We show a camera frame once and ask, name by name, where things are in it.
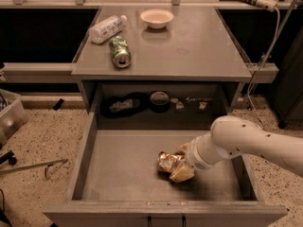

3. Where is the metal rod on floor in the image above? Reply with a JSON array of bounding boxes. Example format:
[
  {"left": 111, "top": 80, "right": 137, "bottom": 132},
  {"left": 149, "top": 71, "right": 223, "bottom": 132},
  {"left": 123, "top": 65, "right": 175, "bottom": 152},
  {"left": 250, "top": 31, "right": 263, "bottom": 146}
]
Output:
[{"left": 0, "top": 159, "right": 68, "bottom": 176}]

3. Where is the grey open top drawer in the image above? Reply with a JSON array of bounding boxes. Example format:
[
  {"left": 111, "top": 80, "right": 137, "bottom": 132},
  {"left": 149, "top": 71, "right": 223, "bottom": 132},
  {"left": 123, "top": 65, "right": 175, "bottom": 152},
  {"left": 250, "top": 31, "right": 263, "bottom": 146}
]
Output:
[{"left": 44, "top": 113, "right": 287, "bottom": 227}]

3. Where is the clear plastic storage bin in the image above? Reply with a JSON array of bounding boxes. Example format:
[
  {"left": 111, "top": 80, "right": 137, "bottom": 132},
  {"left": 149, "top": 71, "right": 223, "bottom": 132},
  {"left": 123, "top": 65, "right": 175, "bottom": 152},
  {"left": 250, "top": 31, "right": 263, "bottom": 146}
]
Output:
[{"left": 0, "top": 89, "right": 28, "bottom": 147}]

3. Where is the white cable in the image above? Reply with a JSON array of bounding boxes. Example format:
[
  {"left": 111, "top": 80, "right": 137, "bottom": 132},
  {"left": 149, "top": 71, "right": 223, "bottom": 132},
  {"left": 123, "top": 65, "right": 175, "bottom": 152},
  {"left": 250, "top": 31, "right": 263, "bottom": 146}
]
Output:
[{"left": 241, "top": 0, "right": 303, "bottom": 131}]

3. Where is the grey counter cabinet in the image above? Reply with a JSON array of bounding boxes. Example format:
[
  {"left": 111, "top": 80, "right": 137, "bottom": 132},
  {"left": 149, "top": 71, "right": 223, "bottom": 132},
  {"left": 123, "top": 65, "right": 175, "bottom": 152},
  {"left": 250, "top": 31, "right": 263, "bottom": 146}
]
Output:
[{"left": 73, "top": 5, "right": 251, "bottom": 130}]

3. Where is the clear plastic water bottle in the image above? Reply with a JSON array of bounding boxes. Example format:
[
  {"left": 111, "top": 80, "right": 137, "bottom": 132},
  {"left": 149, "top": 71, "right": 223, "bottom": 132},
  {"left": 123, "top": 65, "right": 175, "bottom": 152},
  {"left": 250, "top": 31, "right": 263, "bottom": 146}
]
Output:
[{"left": 89, "top": 15, "right": 127, "bottom": 44}]

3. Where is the green soda can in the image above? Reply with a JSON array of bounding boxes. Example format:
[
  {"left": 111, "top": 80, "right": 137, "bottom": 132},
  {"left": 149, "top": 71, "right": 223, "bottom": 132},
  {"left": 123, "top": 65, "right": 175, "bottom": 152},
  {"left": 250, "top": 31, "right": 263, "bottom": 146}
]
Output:
[{"left": 109, "top": 36, "right": 132, "bottom": 68}]

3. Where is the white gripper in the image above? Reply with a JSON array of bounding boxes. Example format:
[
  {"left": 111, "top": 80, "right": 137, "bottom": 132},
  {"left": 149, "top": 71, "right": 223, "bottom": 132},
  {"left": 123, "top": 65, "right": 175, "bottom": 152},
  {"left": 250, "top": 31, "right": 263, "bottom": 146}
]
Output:
[{"left": 169, "top": 135, "right": 214, "bottom": 183}]

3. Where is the white paper bowl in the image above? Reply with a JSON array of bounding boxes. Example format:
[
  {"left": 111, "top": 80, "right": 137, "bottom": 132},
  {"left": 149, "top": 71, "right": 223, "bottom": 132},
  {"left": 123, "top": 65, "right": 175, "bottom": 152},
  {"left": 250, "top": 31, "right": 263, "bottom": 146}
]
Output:
[{"left": 140, "top": 9, "right": 174, "bottom": 29}]

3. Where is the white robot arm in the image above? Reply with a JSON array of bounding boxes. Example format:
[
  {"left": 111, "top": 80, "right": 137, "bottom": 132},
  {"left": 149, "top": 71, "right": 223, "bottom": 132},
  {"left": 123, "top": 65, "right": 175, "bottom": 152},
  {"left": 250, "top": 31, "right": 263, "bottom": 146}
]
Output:
[{"left": 169, "top": 115, "right": 303, "bottom": 183}]

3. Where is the crushed orange soda can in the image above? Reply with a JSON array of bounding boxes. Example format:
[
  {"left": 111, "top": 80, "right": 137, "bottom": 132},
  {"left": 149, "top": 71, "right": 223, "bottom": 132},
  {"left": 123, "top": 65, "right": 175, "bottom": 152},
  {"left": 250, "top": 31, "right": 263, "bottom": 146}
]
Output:
[{"left": 158, "top": 151, "right": 185, "bottom": 173}]

